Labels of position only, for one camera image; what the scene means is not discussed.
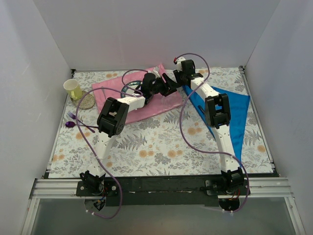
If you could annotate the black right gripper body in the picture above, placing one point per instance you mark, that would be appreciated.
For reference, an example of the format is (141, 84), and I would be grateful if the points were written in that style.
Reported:
(179, 76)

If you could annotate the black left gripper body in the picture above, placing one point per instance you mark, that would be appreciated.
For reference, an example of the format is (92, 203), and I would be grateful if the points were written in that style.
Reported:
(165, 84)

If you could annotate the gold spoon teal handle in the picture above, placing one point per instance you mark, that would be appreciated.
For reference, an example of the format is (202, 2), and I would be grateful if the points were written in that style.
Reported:
(201, 109)

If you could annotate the blue cloth napkin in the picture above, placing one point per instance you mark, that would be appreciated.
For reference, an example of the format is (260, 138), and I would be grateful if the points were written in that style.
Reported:
(238, 109)

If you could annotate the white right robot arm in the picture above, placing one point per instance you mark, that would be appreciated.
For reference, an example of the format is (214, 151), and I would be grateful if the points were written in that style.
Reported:
(217, 116)

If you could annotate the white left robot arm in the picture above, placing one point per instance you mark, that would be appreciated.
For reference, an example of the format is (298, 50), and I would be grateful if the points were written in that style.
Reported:
(112, 119)

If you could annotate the white plate green rim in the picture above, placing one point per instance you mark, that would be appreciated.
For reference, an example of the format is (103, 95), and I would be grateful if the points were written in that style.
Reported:
(131, 87)

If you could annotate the pink satin placemat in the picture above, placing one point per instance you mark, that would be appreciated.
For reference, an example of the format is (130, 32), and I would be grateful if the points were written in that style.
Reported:
(157, 106)

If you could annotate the round speckled coaster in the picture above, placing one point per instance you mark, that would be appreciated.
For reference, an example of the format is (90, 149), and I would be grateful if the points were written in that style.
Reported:
(87, 103)

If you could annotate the yellow mug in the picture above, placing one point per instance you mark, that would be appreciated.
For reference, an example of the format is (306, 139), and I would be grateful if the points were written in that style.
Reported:
(73, 89)

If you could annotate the purple plastic fork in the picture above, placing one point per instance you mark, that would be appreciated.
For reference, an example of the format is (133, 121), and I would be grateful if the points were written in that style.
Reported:
(77, 121)

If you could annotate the purple plastic spoon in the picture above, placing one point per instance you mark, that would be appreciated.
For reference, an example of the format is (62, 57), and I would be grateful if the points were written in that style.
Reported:
(71, 124)

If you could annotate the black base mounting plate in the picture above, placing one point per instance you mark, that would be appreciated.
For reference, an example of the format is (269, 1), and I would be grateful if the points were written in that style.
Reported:
(159, 190)

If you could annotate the aluminium front frame rail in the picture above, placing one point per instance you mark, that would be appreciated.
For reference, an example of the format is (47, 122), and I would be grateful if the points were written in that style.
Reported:
(66, 188)

